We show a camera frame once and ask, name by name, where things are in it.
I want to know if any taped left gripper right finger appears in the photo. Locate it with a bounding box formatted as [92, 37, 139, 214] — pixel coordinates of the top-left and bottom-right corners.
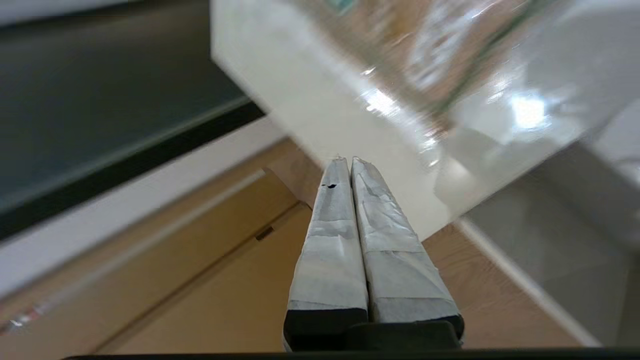
[351, 156, 466, 347]

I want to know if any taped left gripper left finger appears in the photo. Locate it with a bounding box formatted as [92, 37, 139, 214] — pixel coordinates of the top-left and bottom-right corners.
[283, 158, 370, 352]

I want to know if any brown green printed food bag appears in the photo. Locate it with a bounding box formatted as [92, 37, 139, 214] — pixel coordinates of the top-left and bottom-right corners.
[295, 0, 558, 133]

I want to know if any tan wooden furniture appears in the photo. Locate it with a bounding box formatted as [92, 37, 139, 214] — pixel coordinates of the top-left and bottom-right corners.
[0, 139, 323, 360]

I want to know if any white glossy cabinet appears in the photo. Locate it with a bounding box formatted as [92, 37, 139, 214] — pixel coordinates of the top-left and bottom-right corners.
[210, 0, 640, 242]

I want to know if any dark sliding door panel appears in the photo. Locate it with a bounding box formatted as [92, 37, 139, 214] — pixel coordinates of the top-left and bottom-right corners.
[0, 0, 267, 242]

